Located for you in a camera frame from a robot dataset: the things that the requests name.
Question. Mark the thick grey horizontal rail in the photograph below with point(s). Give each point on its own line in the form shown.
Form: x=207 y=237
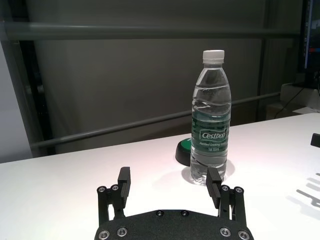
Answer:
x=150 y=31

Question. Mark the clear water bottle green label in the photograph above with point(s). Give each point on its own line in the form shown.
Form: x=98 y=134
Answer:
x=211 y=120

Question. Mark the black computer monitor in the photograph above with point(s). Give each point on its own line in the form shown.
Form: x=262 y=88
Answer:
x=311 y=37

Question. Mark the green black push button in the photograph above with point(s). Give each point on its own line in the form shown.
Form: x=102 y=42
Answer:
x=182 y=151

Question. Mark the thin grey horizontal rail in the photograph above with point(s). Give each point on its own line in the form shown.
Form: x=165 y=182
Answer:
x=125 y=126

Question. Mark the grey vertical frame post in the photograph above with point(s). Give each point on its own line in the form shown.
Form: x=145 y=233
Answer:
x=20 y=100
x=275 y=62

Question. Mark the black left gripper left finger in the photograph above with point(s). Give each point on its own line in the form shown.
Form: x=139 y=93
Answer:
x=122 y=192

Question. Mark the white box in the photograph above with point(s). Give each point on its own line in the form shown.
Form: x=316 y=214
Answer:
x=300 y=102

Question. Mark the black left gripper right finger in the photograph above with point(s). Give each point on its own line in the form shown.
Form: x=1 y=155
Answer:
x=215 y=190

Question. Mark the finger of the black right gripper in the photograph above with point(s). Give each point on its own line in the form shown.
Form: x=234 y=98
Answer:
x=316 y=140

